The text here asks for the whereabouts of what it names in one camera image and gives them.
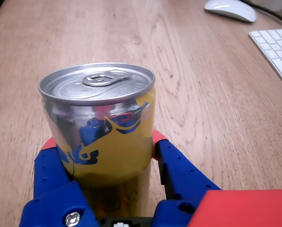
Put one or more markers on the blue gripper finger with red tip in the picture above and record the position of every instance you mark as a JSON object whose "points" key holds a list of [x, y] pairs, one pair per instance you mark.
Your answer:
{"points": [[51, 189], [181, 175]]}

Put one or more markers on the yellow Red Bull can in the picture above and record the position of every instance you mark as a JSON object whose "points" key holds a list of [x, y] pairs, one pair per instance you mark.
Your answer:
{"points": [[107, 151]]}

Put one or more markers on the white computer mouse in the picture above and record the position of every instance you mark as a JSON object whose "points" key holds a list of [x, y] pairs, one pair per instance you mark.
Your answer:
{"points": [[230, 9]]}

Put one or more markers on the large white paper cup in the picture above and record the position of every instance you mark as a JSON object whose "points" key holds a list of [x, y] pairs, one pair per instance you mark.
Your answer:
{"points": [[273, 4]]}

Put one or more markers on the white keyboard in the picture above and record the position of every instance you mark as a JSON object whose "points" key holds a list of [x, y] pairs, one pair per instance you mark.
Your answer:
{"points": [[275, 49]]}

